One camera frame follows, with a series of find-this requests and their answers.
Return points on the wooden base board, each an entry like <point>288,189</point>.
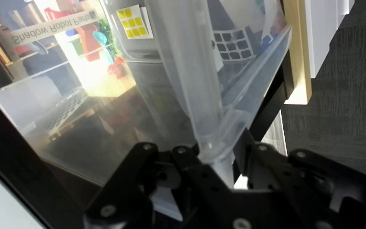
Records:
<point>297,51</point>

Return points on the clear plastic storage box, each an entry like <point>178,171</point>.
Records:
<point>178,84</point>

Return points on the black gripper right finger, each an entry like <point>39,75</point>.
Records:
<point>317,191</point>

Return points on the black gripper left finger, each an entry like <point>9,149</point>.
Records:
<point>119,194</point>

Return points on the red plastic toy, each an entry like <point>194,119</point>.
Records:
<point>89,35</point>

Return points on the white grey puzzle cube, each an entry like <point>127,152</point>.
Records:
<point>232,44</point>

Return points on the white platform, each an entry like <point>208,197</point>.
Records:
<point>326,29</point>

